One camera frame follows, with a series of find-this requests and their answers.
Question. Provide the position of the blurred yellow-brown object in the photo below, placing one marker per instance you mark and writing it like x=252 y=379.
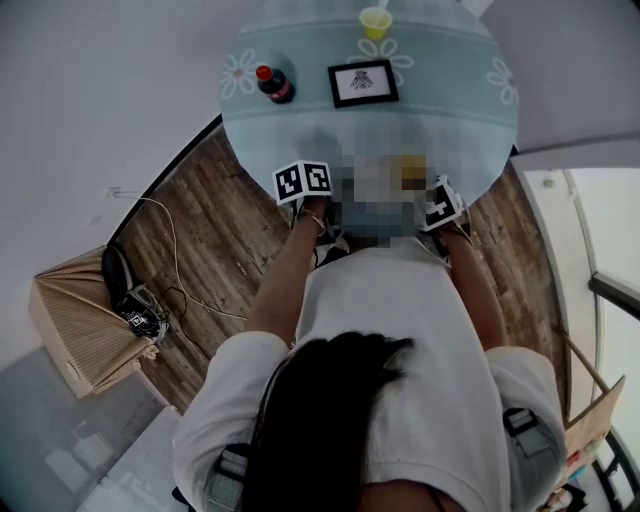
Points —
x=414 y=167

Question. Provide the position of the cardboard box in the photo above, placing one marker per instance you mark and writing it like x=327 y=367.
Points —
x=47 y=330

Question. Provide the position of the person's left forearm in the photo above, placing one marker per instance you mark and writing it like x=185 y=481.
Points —
x=285 y=285

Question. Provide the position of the white window frame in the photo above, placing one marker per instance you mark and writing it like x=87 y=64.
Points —
x=545 y=225

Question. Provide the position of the black picture frame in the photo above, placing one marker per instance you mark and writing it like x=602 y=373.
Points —
x=363 y=82

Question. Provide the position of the person's right forearm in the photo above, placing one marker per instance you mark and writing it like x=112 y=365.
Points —
x=477 y=295

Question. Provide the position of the person's white shirt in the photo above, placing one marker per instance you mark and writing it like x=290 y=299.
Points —
x=385 y=300

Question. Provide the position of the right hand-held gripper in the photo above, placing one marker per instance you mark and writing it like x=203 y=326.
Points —
x=442 y=207

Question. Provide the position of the black headphones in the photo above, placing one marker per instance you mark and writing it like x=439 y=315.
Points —
x=112 y=275

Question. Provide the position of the wooden painting board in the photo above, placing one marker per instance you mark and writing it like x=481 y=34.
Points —
x=595 y=427

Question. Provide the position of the white wall outlet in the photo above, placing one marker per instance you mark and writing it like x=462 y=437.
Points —
x=112 y=193

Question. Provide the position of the round table, light blue cloth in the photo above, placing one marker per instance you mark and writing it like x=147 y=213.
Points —
x=300 y=125

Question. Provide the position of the yellow cup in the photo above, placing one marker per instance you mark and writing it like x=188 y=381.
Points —
x=376 y=25

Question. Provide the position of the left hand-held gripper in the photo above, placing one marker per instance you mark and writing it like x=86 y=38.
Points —
x=302 y=180

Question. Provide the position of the wooden easel legs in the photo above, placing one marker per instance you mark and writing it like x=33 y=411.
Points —
x=590 y=367

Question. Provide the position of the dark cola bottle red cap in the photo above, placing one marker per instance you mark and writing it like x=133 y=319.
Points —
x=276 y=87

